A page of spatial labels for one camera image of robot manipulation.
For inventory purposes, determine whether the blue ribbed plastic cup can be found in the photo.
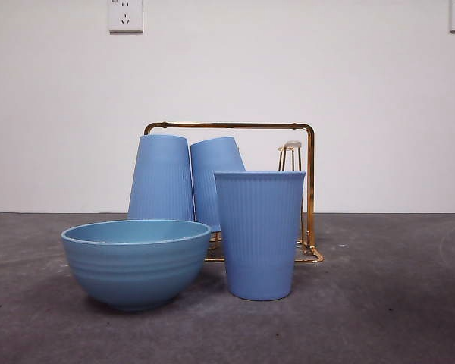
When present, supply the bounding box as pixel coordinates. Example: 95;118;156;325
127;134;196;222
213;170;306;302
190;136;246;232

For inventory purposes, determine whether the blue ribbed bowl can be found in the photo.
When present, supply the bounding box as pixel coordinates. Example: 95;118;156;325
59;218;212;312

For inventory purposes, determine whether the gold wire cup rack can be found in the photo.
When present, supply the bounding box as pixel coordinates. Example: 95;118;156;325
143;121;325;263

